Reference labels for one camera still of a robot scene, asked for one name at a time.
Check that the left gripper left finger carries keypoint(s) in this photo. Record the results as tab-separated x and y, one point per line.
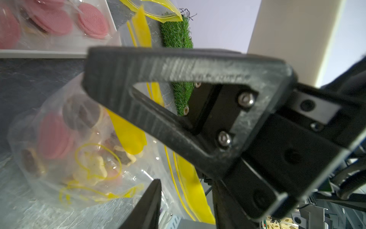
146	213

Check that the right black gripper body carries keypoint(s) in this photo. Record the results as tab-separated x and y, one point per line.
295	151

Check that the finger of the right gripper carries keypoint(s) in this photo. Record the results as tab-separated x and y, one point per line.
207	105

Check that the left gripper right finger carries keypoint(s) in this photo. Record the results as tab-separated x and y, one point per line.
228	214

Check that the cookie ziploc bag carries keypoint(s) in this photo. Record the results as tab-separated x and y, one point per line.
159	10
76	154

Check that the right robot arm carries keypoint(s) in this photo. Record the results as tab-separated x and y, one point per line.
348	160

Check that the white rectangular tray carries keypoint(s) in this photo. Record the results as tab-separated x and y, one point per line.
57	45

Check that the poured wrapped cookie pile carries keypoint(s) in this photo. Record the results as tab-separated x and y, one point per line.
48	20

